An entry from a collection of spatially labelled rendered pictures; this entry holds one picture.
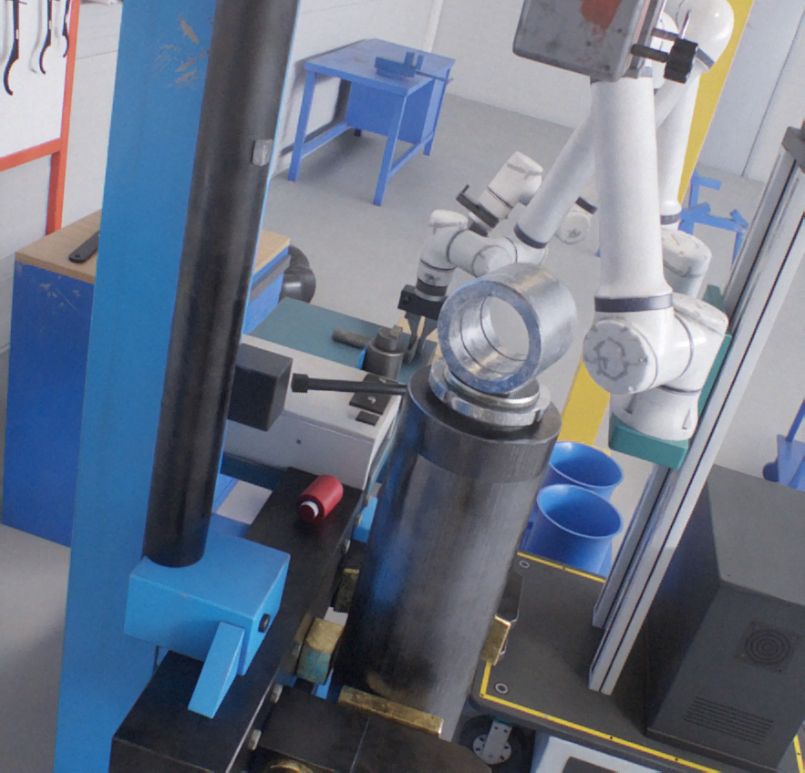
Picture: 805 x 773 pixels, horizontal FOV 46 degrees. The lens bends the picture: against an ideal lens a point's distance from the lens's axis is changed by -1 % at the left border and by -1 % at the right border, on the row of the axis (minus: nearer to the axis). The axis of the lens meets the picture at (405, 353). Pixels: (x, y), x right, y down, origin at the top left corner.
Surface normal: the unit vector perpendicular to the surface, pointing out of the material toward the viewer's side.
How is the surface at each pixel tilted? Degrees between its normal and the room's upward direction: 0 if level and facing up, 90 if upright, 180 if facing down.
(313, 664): 90
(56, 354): 90
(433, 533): 90
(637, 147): 69
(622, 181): 80
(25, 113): 90
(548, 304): 42
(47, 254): 0
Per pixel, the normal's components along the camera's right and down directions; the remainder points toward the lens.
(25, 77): 0.95, 0.29
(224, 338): 0.57, 0.47
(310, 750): 0.22, -0.88
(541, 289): 0.56, -0.62
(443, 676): 0.33, 0.47
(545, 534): -0.79, 0.10
